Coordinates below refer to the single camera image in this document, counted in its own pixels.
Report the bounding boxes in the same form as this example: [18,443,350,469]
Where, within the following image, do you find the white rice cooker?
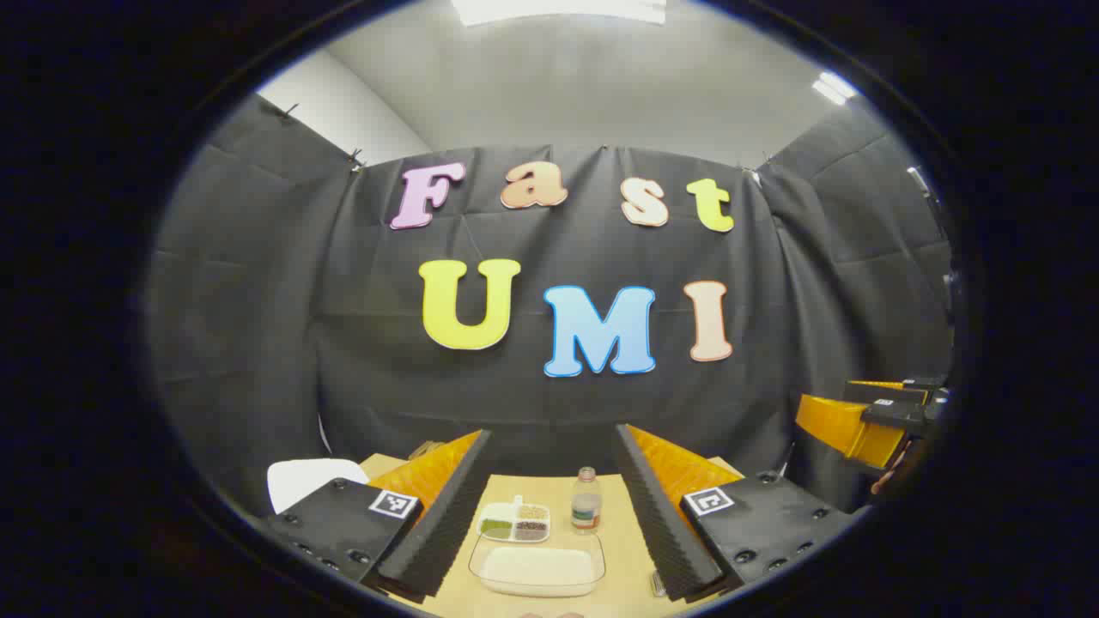
[268,458,370,514]

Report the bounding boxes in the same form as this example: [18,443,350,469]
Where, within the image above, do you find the black backdrop cloth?
[146,93,954,516]

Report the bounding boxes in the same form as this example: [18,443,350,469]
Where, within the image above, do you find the white divided grain dish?
[477,495,551,543]

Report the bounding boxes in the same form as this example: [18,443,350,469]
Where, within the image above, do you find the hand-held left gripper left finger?
[262,429,495,600]

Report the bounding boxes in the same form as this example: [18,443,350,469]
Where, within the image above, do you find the clear plastic bottle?
[572,467,602,535]

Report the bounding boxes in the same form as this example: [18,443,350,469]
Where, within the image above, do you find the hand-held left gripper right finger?
[614,423,866,602]

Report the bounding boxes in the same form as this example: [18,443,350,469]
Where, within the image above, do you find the clear tray of rice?
[468,532,606,598]

